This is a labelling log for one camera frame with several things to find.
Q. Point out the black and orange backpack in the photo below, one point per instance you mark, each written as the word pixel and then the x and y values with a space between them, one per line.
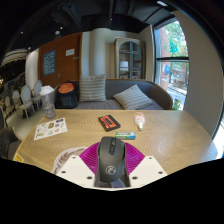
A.
pixel 66 96

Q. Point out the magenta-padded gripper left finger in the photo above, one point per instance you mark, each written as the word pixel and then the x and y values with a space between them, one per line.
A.
pixel 75 168

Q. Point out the brown wooden door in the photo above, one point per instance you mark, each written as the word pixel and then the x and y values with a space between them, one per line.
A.
pixel 68 70

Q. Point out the dark grey chair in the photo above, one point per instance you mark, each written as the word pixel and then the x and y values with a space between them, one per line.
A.
pixel 7 141

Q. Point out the black and orange box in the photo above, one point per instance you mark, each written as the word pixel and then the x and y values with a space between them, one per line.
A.
pixel 109 123

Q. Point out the arched glass-door cabinet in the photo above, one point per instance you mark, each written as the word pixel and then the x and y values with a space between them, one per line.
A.
pixel 130 58

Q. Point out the white patterned round mouse pad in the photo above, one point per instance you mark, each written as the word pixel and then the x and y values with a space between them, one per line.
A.
pixel 65 158

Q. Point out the small white wall sign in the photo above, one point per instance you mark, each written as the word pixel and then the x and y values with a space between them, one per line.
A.
pixel 70 52

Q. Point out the white sticker sheet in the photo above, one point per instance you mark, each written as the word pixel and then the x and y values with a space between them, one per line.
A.
pixel 50 128

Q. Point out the small white squeeze bottle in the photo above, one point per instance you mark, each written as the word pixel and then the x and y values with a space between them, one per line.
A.
pixel 139 119

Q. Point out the large window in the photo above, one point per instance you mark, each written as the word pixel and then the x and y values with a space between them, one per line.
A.
pixel 173 63

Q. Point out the blue poster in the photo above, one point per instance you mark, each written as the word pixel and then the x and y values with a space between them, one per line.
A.
pixel 49 62

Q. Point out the small green box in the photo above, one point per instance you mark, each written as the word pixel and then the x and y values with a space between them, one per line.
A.
pixel 125 135

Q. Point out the striped square cushion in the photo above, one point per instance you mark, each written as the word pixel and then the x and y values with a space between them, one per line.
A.
pixel 132 97
pixel 92 88

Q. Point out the black computer mouse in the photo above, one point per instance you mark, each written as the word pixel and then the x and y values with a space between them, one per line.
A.
pixel 111 158

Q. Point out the grey curved sofa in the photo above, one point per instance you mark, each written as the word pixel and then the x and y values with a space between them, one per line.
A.
pixel 156 93

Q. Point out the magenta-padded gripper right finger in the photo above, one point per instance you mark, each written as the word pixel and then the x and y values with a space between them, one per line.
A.
pixel 146 168

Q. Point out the group of white chairs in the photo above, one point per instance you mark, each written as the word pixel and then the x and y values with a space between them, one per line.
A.
pixel 26 98

